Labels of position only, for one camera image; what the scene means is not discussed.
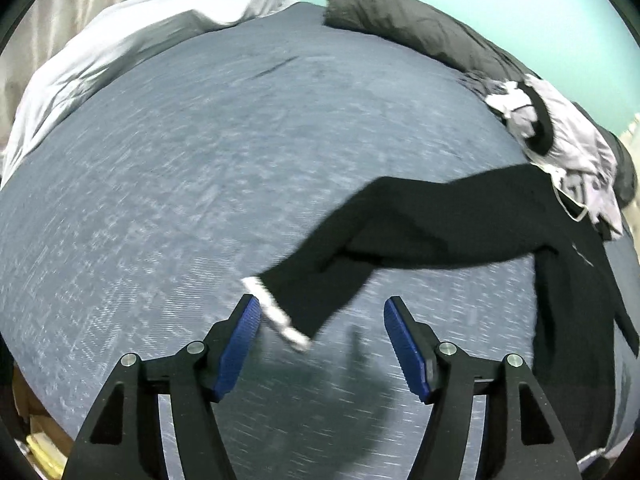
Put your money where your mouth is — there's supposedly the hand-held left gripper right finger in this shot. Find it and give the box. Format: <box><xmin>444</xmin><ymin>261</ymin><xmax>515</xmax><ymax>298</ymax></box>
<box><xmin>383</xmin><ymin>296</ymin><xmax>583</xmax><ymax>480</ymax></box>

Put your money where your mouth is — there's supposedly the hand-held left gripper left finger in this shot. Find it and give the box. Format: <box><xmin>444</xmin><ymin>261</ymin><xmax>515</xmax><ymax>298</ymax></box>
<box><xmin>62</xmin><ymin>294</ymin><xmax>262</xmax><ymax>480</ymax></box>

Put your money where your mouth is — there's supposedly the black long-sleeve garment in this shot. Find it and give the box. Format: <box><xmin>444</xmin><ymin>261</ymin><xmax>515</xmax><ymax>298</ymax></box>
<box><xmin>241</xmin><ymin>162</ymin><xmax>640</xmax><ymax>466</ymax></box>

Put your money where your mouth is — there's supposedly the blue patterned bed sheet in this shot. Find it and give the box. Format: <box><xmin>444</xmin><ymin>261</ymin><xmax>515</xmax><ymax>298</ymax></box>
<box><xmin>0</xmin><ymin>0</ymin><xmax>640</xmax><ymax>480</ymax></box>

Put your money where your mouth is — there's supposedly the cardboard box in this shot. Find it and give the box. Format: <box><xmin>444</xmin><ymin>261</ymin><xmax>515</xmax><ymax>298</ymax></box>
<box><xmin>12</xmin><ymin>365</ymin><xmax>76</xmax><ymax>471</ymax></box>

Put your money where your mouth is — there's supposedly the black ribbed cloth band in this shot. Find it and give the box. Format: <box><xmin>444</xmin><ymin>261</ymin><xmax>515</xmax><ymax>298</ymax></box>
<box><xmin>522</xmin><ymin>85</ymin><xmax>557</xmax><ymax>157</ymax></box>

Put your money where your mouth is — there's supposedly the light grey crumpled sheet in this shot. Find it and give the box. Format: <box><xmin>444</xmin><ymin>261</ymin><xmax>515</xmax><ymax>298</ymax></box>
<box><xmin>0</xmin><ymin>0</ymin><xmax>301</xmax><ymax>181</ymax></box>

